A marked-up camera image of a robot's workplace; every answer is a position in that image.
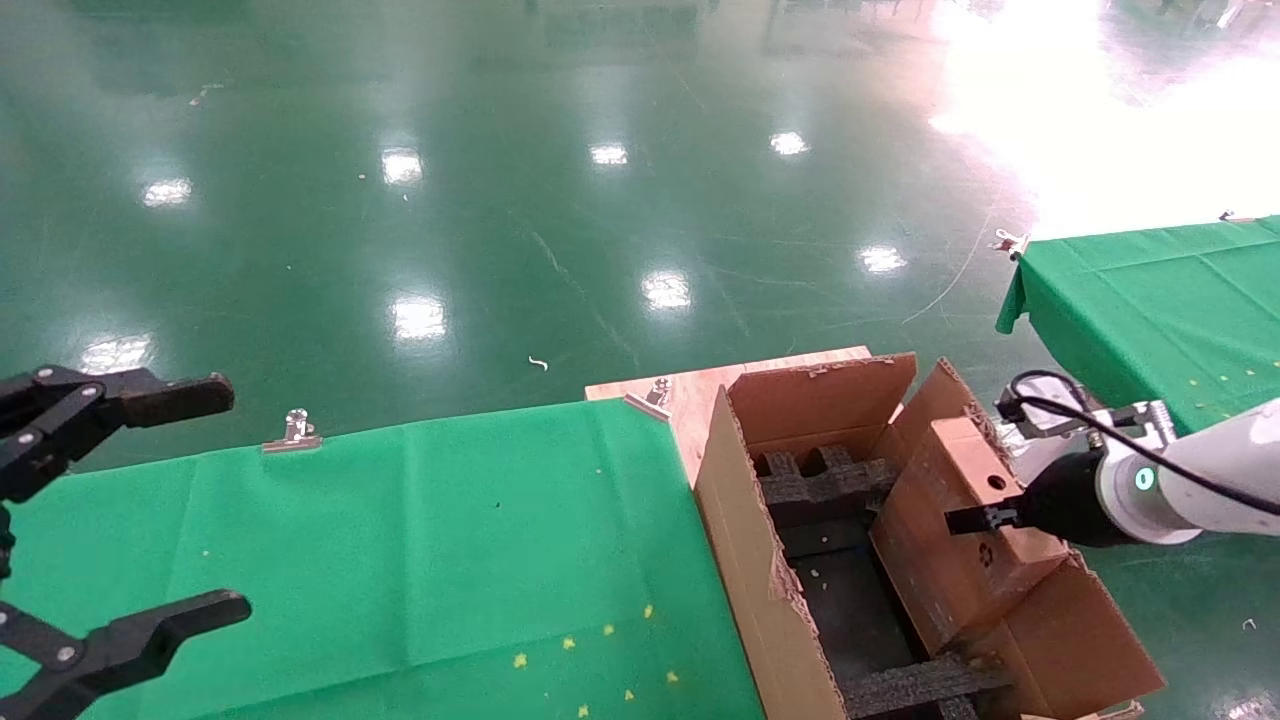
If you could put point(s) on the large green table cloth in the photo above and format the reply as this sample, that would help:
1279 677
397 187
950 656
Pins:
350 550

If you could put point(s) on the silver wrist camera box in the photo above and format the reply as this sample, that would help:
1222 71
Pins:
1030 445

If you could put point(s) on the green cloth side table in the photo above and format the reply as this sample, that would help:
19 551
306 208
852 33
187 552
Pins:
1150 290

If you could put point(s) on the silver binder clip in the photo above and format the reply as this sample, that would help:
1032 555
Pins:
1228 216
295 435
650 400
1005 240

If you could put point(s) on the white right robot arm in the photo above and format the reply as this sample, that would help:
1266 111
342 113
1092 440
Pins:
1200 480

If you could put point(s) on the notched black foam insert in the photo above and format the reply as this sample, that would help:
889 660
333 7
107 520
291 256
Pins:
830 485

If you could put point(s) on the large open cardboard carton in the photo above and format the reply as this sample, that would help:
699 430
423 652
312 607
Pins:
800 400

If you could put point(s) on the silver camera mount bracket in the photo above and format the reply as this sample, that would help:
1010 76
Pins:
1130 420

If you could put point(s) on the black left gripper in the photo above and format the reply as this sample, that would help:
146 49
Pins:
5 545

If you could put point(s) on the small brown cardboard box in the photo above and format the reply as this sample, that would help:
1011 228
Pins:
950 575

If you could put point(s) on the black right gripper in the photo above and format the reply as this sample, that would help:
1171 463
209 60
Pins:
1065 500

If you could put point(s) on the flat black foam insert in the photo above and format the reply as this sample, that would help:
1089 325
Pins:
920 685

